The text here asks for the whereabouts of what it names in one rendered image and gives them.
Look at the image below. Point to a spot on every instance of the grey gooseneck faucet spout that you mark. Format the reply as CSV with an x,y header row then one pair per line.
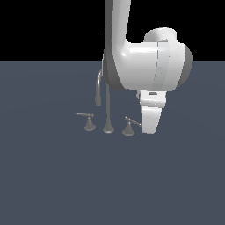
x,y
107,117

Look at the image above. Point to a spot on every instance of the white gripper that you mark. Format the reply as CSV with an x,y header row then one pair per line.
x,y
150,112

